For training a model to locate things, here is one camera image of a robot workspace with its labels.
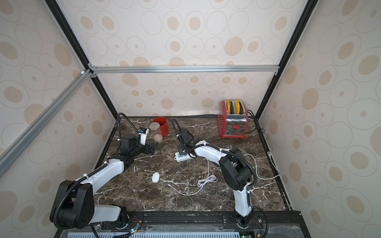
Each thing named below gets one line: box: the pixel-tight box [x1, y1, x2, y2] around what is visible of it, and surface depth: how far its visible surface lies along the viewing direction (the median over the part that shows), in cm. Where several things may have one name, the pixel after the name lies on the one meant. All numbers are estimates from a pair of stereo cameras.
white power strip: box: [174, 152, 193, 163], surface depth 96 cm
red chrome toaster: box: [217, 99, 249, 140], surface depth 102 cm
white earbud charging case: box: [151, 172, 160, 184], surface depth 89 cm
